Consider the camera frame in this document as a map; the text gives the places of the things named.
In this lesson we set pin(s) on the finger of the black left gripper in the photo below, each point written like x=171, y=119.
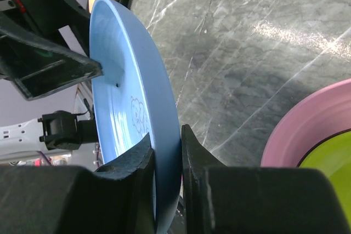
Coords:
x=38, y=67
x=47, y=17

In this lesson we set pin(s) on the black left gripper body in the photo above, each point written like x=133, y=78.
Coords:
x=13, y=21

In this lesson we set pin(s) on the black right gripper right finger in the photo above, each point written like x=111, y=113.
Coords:
x=222, y=199

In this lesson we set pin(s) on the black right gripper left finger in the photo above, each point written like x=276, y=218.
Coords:
x=116, y=198

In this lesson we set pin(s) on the blue plate with bamboo mat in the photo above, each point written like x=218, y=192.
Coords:
x=134, y=98

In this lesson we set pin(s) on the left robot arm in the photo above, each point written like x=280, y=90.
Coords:
x=53, y=131

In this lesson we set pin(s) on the green plate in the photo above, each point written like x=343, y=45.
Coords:
x=332, y=157

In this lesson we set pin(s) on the pink plate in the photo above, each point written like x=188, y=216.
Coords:
x=322, y=114

